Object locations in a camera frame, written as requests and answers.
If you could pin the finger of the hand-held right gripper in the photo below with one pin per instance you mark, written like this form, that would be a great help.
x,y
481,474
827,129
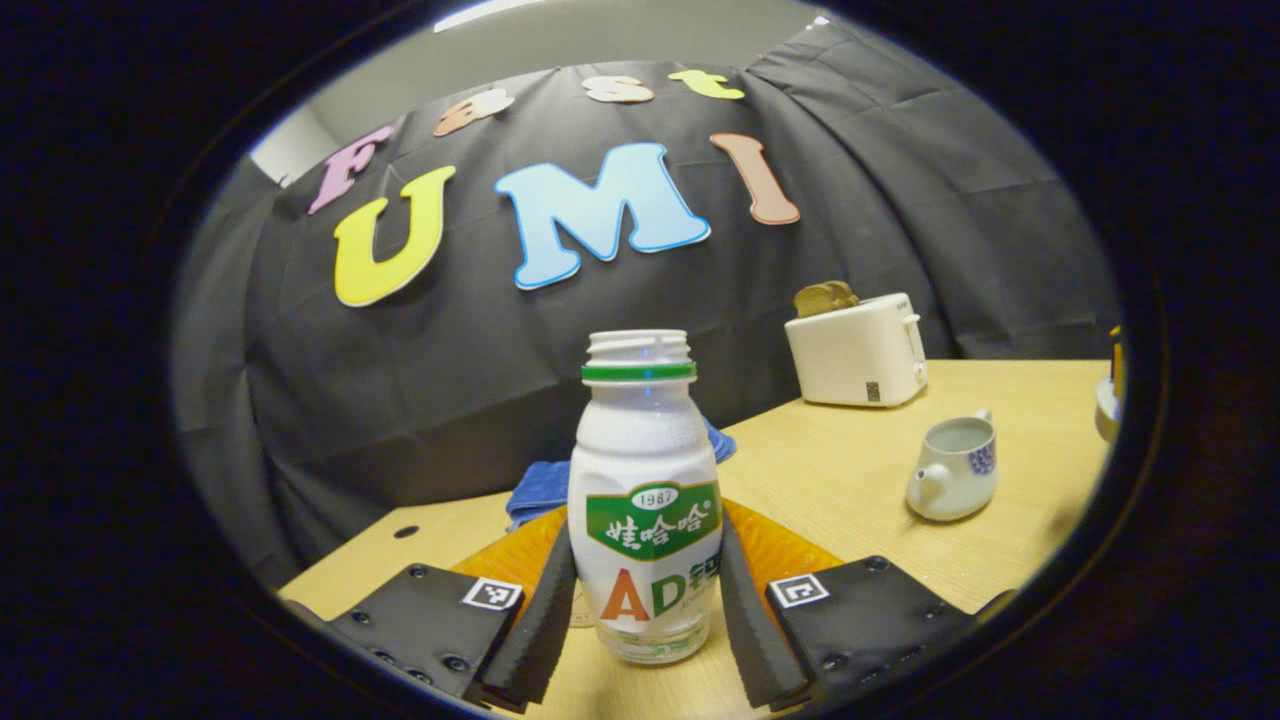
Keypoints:
x,y
1115,355

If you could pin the white teacup lid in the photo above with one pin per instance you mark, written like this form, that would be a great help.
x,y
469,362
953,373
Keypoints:
x,y
1106,415

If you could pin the brown toast slice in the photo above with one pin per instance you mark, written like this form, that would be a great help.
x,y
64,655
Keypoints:
x,y
838,285
825,302

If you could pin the white water bottle green label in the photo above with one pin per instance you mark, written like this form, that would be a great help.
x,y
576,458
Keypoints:
x,y
645,450

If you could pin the white toaster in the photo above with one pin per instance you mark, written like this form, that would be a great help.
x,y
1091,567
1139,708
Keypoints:
x,y
850,355

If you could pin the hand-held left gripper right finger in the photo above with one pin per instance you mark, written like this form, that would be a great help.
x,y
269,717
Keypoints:
x,y
755,630

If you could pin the folded blue cloth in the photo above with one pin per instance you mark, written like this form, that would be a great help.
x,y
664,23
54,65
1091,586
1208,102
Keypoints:
x,y
540,485

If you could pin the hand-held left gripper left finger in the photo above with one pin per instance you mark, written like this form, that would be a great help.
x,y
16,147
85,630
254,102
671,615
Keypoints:
x,y
535,630

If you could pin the white blue-patterned teacup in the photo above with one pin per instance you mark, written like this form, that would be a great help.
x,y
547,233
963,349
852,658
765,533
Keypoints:
x,y
950,480

